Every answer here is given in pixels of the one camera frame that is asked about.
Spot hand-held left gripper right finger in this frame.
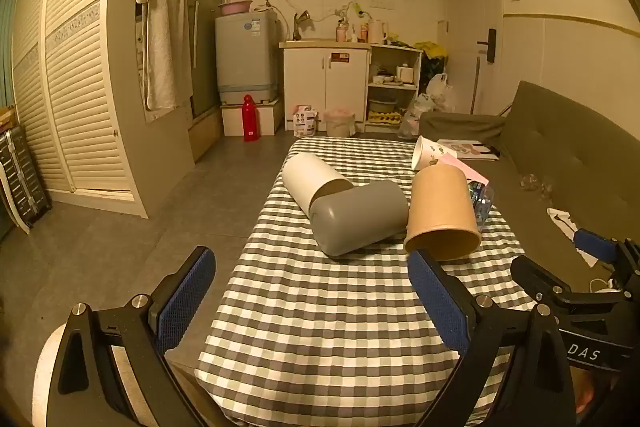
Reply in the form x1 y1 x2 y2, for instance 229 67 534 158
407 248 576 427

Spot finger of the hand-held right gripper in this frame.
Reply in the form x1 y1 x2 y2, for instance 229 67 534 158
574 229 640 288
510 254 626 309

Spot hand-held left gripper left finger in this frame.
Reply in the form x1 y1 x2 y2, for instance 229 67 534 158
52 246 217 427

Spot brown paper cup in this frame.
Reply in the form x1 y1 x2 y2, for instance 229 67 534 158
404 166 482 262

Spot grey plastic cup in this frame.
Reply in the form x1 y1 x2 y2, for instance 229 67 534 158
309 181 410 257

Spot white printed paper cup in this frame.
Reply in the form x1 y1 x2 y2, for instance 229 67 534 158
411 136 463 172

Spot plain white cup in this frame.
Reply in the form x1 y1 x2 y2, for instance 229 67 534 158
282 153 354 212

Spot white paper sheet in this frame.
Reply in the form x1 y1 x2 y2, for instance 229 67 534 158
546 207 597 268

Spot crumpled clear plastic wrap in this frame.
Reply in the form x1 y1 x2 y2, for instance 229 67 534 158
520 173 555 196

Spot clear plastic water bottle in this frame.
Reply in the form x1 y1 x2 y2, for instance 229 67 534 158
467 179 496 228

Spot grey-green sofa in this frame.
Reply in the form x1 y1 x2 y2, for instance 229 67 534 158
419 81 640 308

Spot grey white checkered tablecloth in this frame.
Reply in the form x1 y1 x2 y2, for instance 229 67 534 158
194 137 538 427

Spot pink paper card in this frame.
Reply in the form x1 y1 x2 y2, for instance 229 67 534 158
440 156 490 186

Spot open magazine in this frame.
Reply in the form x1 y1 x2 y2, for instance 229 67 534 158
437 139 501 160

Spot red metal bottle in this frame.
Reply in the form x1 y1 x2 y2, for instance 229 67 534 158
242 94 261 142

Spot white platform box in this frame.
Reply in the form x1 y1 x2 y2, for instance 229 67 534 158
220 99 284 137

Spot white plastic bags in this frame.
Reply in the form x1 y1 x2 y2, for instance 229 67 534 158
397 73 456 140

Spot trash bin with pink bag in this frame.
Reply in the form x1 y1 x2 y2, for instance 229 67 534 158
323 108 357 138

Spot silver ribbed suitcase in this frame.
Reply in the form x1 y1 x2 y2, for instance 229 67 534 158
0 124 54 231

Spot white open shelf unit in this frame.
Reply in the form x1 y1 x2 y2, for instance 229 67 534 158
365 44 424 133

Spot white printed bag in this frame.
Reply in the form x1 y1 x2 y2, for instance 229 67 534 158
291 103 319 133

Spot white sink cabinet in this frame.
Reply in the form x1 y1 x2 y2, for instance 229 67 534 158
279 39 374 132

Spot grey washing machine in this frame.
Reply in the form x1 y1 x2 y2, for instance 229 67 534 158
215 12 280 106

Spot yellow plastic bag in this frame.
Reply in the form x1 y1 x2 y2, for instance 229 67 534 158
414 40 449 60

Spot white louvred wardrobe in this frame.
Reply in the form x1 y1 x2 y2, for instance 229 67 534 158
10 0 197 219

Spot white door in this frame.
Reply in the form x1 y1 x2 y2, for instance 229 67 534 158
443 0 504 116

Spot white hanging towel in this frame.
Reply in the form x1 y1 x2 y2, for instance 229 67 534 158
135 0 194 110

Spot white kettle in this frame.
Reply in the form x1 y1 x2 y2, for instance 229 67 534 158
368 19 389 46

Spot pink plastic basin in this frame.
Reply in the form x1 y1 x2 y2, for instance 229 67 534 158
218 0 253 18

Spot white cable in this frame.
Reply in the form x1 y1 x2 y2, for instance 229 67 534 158
589 276 627 294

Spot broom handle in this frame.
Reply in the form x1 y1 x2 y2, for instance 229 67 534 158
469 57 484 116

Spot black door handle lock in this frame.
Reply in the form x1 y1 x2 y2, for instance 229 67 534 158
477 28 498 63

